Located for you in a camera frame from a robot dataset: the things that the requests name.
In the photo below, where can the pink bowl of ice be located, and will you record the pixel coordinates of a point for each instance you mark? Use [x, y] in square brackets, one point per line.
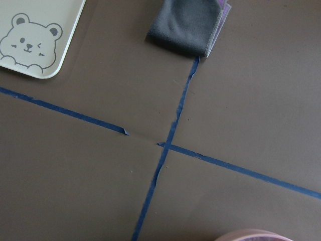
[251, 234]

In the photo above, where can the grey folded cloth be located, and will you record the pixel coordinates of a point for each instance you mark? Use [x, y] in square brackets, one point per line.
[192, 27]

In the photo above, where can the cream bear serving tray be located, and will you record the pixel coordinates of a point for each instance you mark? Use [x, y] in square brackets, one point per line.
[35, 35]

